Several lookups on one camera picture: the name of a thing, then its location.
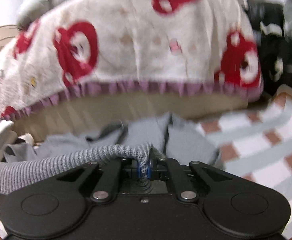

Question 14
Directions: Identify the grey knit sweater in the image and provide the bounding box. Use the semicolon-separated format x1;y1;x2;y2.
0;112;222;195

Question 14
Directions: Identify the grey cloth bundle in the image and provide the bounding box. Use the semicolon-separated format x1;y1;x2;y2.
16;0;76;28

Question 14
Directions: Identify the dark clothes pile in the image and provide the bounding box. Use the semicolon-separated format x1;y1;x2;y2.
246;0;292;95

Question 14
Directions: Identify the checked pink and grey rug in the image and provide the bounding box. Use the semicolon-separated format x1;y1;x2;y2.
0;85;292;240

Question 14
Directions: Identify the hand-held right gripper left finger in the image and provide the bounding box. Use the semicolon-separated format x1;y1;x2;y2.
56;158;139;203

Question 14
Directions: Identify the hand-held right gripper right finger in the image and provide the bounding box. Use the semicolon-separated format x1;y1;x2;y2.
147;157;234;203

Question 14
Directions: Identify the white quilt with red print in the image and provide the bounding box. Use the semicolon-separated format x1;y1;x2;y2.
0;0;264;125

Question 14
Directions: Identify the beige bed base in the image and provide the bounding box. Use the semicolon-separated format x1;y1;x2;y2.
11;92;274;140

